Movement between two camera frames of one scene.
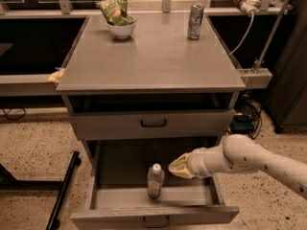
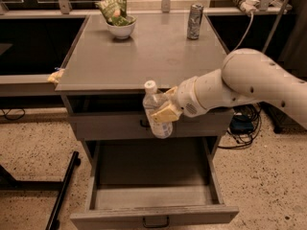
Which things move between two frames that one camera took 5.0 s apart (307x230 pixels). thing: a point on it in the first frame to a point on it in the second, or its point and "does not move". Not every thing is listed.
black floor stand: [9, 181] does not move
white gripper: [198, 165] to [188, 99]
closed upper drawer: [152, 124] does not move
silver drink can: [195, 21] does not move
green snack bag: [115, 11] does not move
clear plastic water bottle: [155, 176] to [153, 100]
